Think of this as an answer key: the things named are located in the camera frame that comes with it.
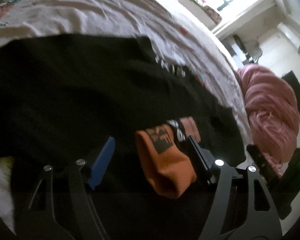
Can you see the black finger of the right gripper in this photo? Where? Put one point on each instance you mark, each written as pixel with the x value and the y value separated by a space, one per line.
pixel 258 159

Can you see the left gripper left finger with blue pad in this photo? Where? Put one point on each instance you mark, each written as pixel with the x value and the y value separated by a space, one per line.
pixel 53 197

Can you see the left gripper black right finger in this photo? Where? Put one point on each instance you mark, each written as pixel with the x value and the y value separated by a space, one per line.
pixel 242 207

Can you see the black long sleeve sweater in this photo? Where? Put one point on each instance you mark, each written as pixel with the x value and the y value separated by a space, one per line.
pixel 60 96

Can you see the pink rumpled blanket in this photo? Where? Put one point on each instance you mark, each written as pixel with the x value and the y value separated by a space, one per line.
pixel 273 115

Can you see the black monitor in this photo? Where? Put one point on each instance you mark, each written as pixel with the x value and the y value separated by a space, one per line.
pixel 292 80

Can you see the white side desk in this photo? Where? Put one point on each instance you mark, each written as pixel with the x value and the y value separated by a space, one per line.
pixel 247 52

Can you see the white air conditioner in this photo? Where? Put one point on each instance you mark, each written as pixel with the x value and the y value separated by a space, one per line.
pixel 290 35

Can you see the strawberry print bed quilt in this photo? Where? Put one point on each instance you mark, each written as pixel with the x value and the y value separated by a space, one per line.
pixel 176 35

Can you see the items on window sill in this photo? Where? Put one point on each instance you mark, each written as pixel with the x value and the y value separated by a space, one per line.
pixel 214 15

